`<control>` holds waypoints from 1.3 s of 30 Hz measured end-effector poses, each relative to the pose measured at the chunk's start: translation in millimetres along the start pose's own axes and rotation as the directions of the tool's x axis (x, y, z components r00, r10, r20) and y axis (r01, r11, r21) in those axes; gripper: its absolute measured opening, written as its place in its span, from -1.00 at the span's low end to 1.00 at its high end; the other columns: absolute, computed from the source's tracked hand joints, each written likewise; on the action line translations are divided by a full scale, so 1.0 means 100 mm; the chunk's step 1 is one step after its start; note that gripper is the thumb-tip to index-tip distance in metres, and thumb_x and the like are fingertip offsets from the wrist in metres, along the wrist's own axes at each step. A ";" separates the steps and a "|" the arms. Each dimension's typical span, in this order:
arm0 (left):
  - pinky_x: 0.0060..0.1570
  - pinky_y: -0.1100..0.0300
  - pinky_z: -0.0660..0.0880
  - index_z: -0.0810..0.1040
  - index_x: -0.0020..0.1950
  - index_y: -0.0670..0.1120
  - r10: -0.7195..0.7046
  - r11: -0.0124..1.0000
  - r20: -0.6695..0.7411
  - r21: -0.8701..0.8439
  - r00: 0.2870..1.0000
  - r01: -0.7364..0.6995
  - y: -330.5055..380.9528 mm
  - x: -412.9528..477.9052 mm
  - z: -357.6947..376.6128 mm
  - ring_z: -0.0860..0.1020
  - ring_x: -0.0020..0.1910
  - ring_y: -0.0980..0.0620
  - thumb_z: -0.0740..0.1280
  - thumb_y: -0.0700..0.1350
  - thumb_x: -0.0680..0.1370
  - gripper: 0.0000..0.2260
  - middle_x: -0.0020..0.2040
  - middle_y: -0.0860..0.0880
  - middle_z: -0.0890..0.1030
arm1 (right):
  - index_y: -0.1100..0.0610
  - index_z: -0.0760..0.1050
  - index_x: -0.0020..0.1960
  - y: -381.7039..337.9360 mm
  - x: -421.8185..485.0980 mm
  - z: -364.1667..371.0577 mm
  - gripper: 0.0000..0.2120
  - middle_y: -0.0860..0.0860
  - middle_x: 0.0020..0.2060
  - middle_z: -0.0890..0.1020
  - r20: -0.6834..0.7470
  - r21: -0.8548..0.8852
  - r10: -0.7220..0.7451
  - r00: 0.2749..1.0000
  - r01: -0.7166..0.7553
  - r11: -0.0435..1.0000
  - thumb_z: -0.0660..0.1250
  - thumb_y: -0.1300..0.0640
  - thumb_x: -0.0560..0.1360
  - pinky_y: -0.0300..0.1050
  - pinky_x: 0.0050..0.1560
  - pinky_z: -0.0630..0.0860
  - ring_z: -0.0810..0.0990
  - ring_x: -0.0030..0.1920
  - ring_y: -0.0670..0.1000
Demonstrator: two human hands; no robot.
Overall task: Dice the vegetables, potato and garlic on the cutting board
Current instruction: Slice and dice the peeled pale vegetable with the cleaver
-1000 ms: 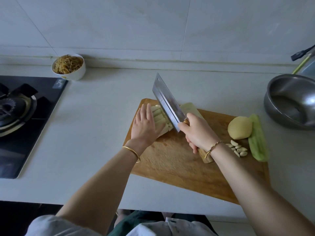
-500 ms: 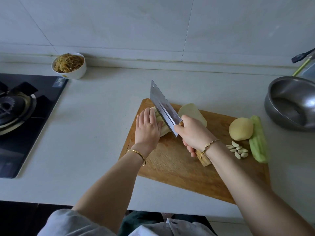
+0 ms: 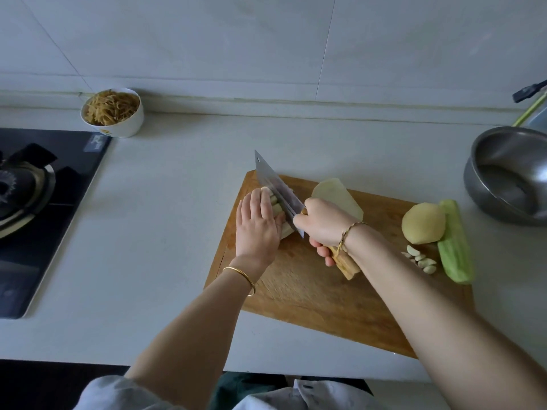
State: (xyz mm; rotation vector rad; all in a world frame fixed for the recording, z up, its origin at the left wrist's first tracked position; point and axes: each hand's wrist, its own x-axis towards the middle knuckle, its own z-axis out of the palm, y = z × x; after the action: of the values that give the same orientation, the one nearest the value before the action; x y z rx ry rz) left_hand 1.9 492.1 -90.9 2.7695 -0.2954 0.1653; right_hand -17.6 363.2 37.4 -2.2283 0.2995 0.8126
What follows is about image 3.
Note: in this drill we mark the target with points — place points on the peeled yellow potato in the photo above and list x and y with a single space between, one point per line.
423 223

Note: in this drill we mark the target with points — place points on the person's right hand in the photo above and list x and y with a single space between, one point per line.
325 224

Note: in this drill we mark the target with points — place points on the black gas stove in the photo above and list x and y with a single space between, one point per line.
47 235

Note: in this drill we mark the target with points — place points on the pile of garlic cloves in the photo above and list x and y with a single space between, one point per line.
420 258

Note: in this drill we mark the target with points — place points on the wooden cutting board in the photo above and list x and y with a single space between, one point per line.
299 290

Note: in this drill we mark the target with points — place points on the peeled green cucumber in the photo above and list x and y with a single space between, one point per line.
455 243

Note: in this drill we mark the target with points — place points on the white patterned garment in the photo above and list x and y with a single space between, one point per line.
308 397

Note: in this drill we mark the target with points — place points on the person's left hand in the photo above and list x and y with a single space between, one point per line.
256 230

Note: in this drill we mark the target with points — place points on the white bowl of noodles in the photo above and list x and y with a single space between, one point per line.
112 111

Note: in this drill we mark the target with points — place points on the pile of white diced vegetable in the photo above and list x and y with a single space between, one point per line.
338 194

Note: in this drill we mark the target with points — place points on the gold bangle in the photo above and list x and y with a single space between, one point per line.
241 276

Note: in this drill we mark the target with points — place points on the person's left forearm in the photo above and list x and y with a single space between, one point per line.
196 346

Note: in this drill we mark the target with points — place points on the deep stainless steel bowl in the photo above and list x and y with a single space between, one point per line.
521 162

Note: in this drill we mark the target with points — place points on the person's right forearm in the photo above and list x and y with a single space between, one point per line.
436 328

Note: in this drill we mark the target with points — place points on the dark green trousers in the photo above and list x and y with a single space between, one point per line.
231 388

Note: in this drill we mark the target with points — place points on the pale green cabbage vegetable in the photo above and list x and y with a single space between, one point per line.
286 228

